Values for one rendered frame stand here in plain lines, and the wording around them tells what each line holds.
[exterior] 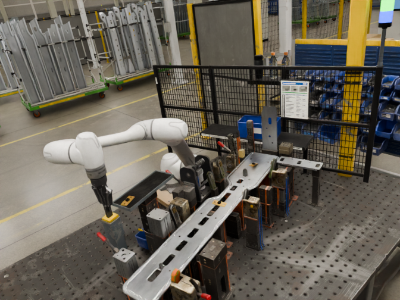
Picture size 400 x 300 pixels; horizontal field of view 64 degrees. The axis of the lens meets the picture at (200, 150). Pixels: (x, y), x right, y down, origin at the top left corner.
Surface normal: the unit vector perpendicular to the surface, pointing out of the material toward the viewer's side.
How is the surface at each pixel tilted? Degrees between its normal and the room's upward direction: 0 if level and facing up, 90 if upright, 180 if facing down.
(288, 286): 0
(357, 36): 90
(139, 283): 0
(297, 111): 90
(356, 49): 87
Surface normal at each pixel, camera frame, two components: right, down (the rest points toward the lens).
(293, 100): -0.54, 0.43
